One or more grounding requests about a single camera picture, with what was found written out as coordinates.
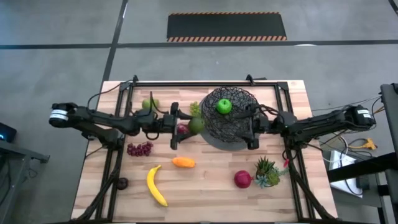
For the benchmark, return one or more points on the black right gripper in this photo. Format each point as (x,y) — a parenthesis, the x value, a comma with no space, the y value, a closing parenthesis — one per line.
(262,124)

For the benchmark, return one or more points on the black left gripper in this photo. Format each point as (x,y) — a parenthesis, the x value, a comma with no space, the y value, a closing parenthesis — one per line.
(164,123)

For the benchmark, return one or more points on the dark red apple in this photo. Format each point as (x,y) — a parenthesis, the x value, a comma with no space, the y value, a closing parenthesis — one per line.
(183,129)

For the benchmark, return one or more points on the small green leafy vegetable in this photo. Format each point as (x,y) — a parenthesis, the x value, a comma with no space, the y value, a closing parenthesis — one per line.
(196,126)

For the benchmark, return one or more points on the green grape bunch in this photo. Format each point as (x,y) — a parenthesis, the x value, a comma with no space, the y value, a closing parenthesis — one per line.
(195,109)

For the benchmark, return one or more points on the green pear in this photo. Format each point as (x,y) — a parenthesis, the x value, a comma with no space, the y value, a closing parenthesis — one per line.
(146,104)

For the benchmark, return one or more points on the green apple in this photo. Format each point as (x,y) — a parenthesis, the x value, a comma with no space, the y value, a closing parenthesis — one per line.
(224,106)

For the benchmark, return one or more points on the yellow orange mango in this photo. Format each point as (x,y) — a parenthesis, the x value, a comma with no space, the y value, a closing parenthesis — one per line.
(183,162)

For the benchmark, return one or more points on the red grape bunch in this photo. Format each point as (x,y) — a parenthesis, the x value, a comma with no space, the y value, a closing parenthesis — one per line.
(140,149)

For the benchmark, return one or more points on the large red apple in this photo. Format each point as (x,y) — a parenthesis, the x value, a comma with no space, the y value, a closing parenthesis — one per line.
(243,179)

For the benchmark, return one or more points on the yellow banana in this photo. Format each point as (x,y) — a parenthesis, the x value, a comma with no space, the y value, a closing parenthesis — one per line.
(154,186)

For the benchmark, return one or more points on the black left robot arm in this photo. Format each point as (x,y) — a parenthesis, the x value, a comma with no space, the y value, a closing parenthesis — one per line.
(102,121)

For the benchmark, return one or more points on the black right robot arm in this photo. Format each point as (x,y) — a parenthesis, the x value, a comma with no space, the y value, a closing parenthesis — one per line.
(320,123)

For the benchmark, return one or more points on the round grey placemat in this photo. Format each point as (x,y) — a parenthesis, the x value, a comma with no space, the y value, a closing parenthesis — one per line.
(230,147)

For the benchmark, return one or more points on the small red tag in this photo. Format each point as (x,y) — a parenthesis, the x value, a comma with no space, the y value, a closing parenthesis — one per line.
(286,163)

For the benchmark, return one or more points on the potted succulent plant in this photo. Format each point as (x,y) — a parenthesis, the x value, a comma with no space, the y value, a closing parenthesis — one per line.
(267,174)

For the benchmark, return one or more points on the dark brown round object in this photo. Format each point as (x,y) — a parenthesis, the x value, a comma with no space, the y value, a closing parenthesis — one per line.
(122,183)

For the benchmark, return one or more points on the white sheet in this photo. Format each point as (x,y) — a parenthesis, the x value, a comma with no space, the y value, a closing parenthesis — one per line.
(342,174)

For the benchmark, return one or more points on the black hazard-striped floor mat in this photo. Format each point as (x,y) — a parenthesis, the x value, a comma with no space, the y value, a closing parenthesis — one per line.
(227,26)

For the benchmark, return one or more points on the yellow power plug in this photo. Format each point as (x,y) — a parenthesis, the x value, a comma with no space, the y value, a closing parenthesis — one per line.
(368,144)

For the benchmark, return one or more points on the black metal stand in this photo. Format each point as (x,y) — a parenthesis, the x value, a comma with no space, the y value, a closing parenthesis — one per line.
(388,124)

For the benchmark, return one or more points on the blue lit device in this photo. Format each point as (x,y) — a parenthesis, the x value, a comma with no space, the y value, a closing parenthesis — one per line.
(6,133)

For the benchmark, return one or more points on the black side desk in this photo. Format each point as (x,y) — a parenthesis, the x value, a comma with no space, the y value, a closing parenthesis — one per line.
(12,174)

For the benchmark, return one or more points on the black aluminium rig frame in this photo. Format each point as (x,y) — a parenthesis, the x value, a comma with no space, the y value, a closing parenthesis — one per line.
(202,84)

